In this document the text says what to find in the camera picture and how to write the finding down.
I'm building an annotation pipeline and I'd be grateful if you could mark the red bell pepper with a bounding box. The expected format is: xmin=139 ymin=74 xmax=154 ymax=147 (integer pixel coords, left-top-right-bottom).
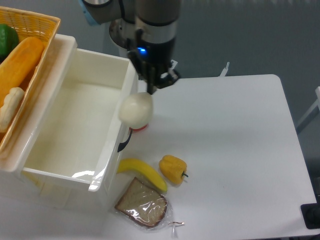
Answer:
xmin=129 ymin=123 xmax=149 ymax=132

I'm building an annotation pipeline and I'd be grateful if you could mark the wrapped bread slice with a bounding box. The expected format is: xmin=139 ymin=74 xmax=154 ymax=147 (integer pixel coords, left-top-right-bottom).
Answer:
xmin=114 ymin=177 xmax=186 ymax=238

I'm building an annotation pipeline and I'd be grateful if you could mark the orange bread loaf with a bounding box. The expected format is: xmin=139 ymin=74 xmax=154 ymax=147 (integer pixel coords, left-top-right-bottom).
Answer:
xmin=0 ymin=37 xmax=45 ymax=106

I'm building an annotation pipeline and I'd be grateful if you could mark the white drawer cabinet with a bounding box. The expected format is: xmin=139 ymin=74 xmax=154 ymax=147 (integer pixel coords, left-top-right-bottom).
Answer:
xmin=0 ymin=35 xmax=131 ymax=207

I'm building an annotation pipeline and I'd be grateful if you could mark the white table frame bracket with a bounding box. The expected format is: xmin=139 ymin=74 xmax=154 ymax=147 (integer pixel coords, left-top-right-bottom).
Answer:
xmin=219 ymin=61 xmax=230 ymax=77

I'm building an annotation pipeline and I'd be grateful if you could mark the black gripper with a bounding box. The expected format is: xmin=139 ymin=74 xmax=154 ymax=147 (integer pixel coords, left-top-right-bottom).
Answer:
xmin=127 ymin=39 xmax=180 ymax=95

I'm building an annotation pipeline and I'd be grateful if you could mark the white plastic upper drawer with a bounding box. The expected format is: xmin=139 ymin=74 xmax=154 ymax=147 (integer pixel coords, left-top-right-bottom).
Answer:
xmin=21 ymin=48 xmax=140 ymax=193

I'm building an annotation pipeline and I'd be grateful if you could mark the yellow banana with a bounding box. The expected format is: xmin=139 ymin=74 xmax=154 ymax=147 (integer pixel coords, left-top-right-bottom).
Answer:
xmin=116 ymin=158 xmax=168 ymax=193

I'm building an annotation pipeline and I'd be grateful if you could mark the yellow wicker basket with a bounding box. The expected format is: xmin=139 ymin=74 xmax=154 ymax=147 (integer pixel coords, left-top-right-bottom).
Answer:
xmin=0 ymin=6 xmax=61 ymax=152

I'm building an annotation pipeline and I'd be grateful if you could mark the black object at edge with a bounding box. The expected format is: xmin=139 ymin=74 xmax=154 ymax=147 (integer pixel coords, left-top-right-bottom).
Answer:
xmin=300 ymin=203 xmax=320 ymax=230

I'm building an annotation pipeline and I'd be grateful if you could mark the yellow bell pepper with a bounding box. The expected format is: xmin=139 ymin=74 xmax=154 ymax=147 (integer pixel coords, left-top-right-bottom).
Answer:
xmin=158 ymin=155 xmax=189 ymax=185

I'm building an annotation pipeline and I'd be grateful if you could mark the green bell pepper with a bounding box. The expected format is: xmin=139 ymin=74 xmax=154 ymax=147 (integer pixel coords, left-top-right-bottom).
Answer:
xmin=0 ymin=23 xmax=19 ymax=63

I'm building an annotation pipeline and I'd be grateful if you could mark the black drawer handle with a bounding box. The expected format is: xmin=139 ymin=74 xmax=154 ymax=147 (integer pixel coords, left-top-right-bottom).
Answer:
xmin=117 ymin=128 xmax=133 ymax=153

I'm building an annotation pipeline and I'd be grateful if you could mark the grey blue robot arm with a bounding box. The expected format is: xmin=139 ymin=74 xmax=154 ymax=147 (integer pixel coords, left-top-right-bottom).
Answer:
xmin=79 ymin=0 xmax=182 ymax=95

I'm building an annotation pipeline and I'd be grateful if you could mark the white frame at right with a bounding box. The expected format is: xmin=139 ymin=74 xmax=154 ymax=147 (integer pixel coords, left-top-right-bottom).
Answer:
xmin=295 ymin=86 xmax=320 ymax=135

